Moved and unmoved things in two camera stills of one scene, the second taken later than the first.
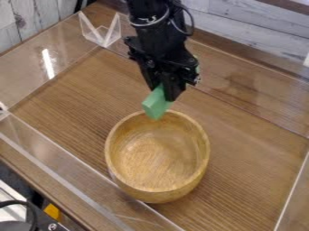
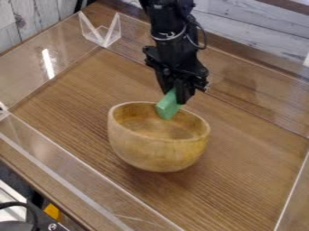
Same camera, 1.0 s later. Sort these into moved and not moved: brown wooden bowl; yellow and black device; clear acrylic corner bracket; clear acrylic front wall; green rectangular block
Moved: brown wooden bowl; green rectangular block
Not moved: clear acrylic corner bracket; yellow and black device; clear acrylic front wall
